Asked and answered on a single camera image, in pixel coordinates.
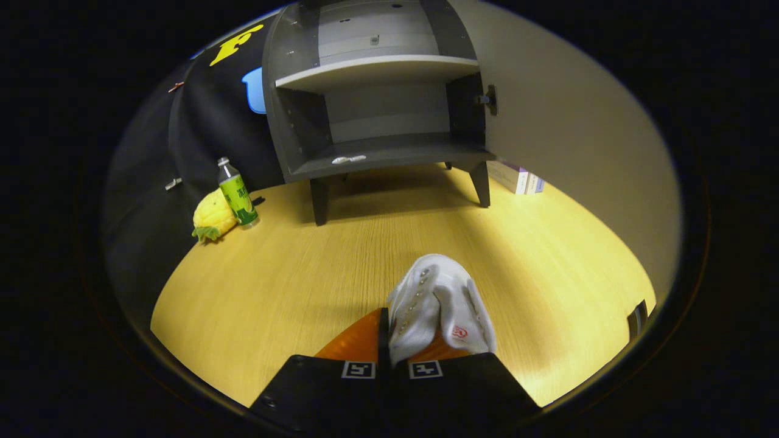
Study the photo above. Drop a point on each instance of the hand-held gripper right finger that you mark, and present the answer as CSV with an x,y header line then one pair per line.
x,y
462,389

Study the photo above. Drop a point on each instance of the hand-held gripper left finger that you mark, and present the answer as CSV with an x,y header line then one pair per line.
x,y
383,347

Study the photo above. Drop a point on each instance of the white shoe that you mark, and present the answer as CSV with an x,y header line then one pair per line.
x,y
438,298

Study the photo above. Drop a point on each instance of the grey shoe cabinet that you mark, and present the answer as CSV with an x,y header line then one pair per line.
x,y
389,152

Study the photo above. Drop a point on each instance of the beige shoe cabinet door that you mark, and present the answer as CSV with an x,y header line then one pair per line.
x,y
578,152

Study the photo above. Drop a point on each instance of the metal door hinge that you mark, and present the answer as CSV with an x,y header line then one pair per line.
x,y
490,100

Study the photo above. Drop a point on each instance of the white cabinet shelf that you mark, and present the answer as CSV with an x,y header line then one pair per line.
x,y
377,68

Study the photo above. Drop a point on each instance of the green drink bottle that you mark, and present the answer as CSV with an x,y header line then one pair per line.
x,y
238,198

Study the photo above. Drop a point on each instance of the yellow plush toy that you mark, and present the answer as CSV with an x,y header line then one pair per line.
x,y
213,216

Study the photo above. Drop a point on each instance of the silver cloth clip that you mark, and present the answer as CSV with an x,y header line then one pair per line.
x,y
173,184

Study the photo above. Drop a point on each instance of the black backdrop cloth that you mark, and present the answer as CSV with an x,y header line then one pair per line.
x,y
182,152

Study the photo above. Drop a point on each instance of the red cloth clip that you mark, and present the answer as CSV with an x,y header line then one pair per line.
x,y
176,86

